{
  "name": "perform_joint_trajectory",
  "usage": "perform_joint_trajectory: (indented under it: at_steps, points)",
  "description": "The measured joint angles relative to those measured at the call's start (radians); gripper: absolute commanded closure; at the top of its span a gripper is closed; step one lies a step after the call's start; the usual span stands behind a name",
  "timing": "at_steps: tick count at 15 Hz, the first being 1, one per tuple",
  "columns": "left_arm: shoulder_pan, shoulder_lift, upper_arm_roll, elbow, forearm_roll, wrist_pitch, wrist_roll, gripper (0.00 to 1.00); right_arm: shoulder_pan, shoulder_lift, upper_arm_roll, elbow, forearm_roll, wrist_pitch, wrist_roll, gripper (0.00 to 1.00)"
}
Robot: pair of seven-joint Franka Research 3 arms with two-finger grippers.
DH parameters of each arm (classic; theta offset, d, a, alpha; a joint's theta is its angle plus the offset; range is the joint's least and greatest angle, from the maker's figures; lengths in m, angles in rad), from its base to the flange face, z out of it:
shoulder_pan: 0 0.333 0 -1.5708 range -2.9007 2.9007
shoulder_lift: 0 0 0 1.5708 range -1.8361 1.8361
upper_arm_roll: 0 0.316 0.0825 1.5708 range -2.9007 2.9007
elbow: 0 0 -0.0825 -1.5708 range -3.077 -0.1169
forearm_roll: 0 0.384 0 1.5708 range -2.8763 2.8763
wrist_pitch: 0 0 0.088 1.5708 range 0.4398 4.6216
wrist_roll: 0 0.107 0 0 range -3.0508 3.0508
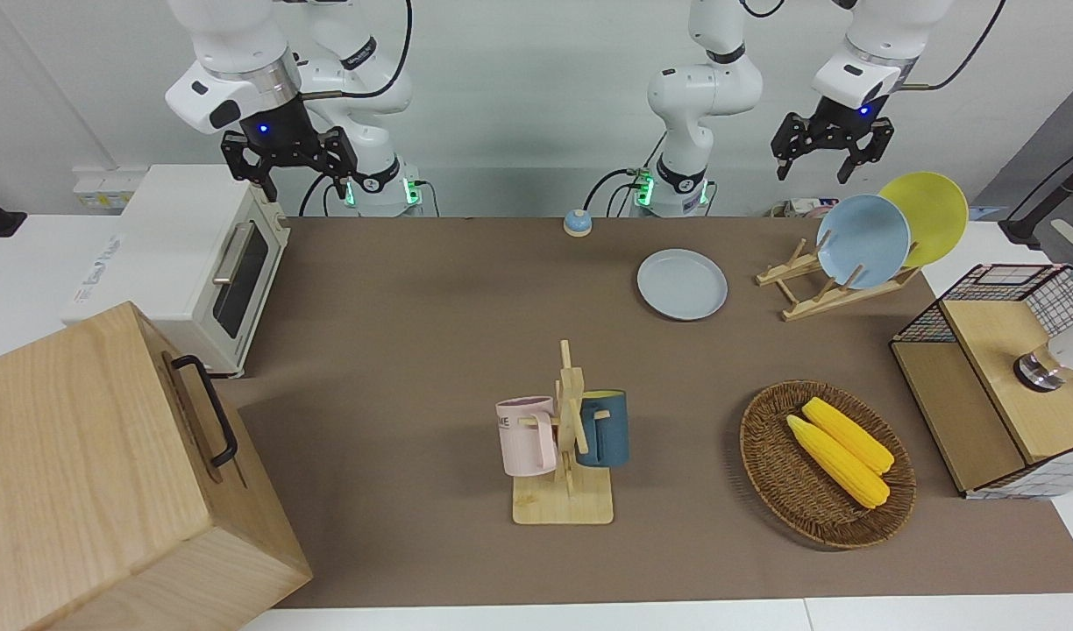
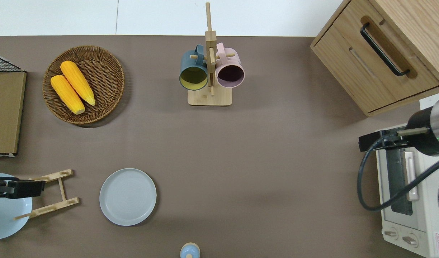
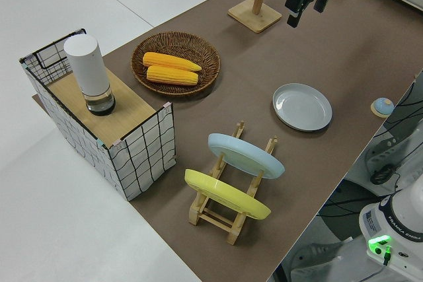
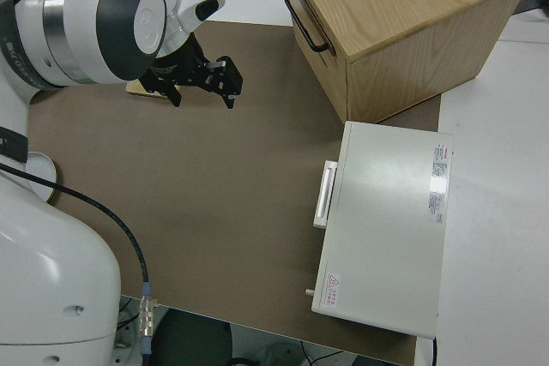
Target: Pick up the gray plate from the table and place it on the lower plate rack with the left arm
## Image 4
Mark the white toaster oven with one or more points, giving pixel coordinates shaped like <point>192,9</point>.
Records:
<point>386,233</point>

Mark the wooden mug tree stand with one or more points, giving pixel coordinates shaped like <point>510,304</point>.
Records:
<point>137,88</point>

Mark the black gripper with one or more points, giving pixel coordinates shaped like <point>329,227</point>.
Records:
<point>184,66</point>

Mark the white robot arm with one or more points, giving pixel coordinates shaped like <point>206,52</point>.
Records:
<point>64,254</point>

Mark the gray plate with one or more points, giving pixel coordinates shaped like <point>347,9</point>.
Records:
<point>43,169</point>

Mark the brown table mat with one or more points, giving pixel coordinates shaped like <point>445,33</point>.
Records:
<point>214,190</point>

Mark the dark round pedestal base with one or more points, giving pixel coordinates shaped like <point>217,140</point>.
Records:
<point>193,344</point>

